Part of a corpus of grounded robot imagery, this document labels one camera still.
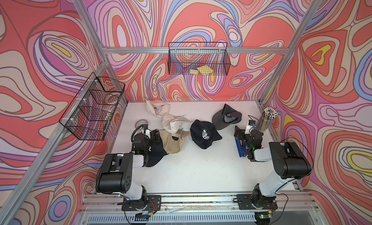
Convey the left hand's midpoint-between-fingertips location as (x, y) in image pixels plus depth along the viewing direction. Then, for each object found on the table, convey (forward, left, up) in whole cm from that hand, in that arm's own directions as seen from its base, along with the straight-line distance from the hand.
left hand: (152, 132), depth 93 cm
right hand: (+3, -60, -1) cm, 60 cm away
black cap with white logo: (-13, -5, -2) cm, 14 cm away
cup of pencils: (+5, -73, +11) cm, 74 cm away
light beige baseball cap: (+3, -15, +5) cm, 16 cm away
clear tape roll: (+12, +11, -5) cm, 17 cm away
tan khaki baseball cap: (-6, -14, -3) cm, 15 cm away
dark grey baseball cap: (+17, -52, -5) cm, 55 cm away
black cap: (+2, -34, -5) cm, 35 cm away
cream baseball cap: (+27, +1, -5) cm, 27 cm away
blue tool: (-8, -57, -4) cm, 58 cm away
